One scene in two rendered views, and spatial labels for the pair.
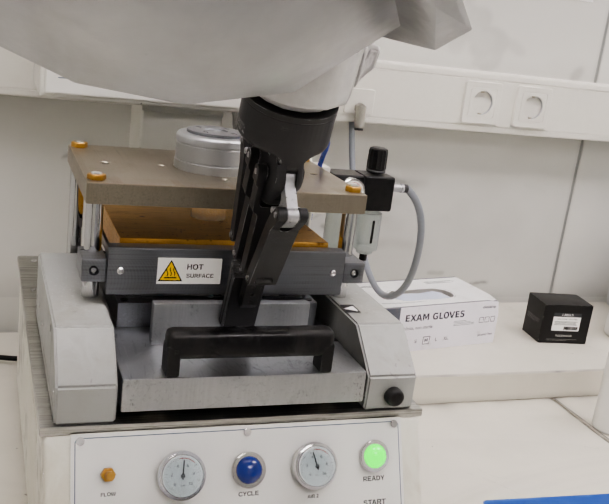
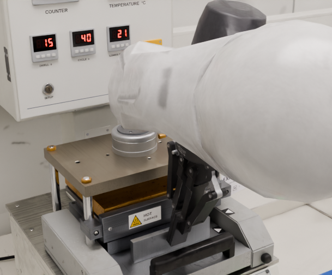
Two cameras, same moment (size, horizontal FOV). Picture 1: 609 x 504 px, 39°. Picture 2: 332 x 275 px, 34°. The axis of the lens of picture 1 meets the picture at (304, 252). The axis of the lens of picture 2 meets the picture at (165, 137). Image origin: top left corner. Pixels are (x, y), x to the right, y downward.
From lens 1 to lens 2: 28 cm
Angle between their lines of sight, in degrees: 11
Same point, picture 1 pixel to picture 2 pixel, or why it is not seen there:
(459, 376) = (259, 207)
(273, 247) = (206, 208)
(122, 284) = (112, 235)
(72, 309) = (89, 257)
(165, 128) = (87, 118)
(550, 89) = not seen: hidden behind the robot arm
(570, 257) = not seen: hidden behind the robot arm
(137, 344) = (126, 265)
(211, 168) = (139, 153)
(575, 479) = not seen: outside the picture
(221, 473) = not seen: outside the picture
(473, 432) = (276, 238)
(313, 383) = (227, 264)
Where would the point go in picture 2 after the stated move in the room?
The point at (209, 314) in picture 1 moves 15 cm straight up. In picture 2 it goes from (161, 238) to (160, 154)
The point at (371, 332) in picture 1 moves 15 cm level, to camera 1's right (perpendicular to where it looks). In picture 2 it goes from (246, 225) to (328, 216)
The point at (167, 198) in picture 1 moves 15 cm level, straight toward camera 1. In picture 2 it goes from (127, 181) to (157, 228)
